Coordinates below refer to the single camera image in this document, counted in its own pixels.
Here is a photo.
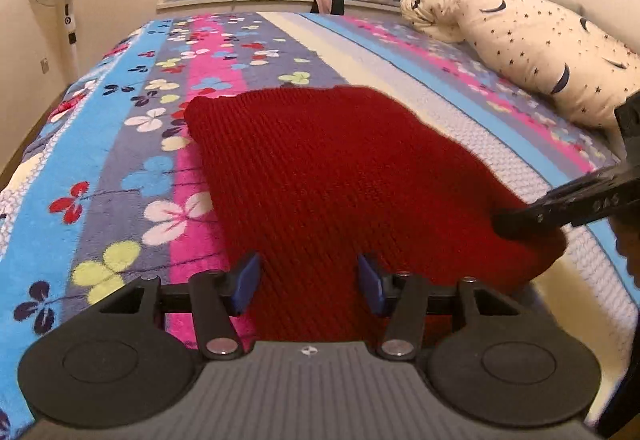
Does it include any red knitted garment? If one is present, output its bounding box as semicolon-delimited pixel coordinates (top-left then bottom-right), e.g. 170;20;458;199
184;86;566;342

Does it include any person's right hand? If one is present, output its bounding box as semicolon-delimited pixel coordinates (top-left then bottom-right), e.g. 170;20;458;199
611;215;640;287

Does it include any cream star-patterned pillow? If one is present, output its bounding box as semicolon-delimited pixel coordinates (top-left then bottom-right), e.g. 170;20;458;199
399;0;639;130

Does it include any floral fleece bed blanket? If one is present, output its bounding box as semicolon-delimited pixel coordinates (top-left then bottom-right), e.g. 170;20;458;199
1;13;616;439

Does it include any dark bag on sill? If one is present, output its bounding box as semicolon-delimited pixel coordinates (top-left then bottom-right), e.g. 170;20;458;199
310;0;345;16

